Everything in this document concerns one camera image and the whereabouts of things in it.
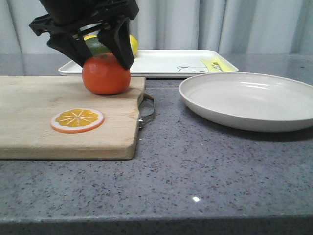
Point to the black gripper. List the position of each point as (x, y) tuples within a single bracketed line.
[(71, 15)]

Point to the orange mandarin fruit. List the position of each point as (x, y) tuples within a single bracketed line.
[(103, 74)]

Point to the beige round plate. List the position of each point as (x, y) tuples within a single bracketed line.
[(250, 101)]

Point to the white rectangular tray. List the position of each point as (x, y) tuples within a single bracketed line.
[(175, 63)]

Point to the green lime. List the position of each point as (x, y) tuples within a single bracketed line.
[(96, 47)]

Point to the yellow lemon behind lime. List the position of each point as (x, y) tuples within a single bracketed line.
[(89, 37)]

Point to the orange slice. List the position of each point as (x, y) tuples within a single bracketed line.
[(77, 120)]

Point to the wooden cutting board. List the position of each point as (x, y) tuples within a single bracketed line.
[(28, 104)]

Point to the yellow plastic fork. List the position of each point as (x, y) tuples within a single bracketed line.
[(221, 65)]

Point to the grey curtain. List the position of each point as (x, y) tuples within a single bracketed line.
[(225, 26)]

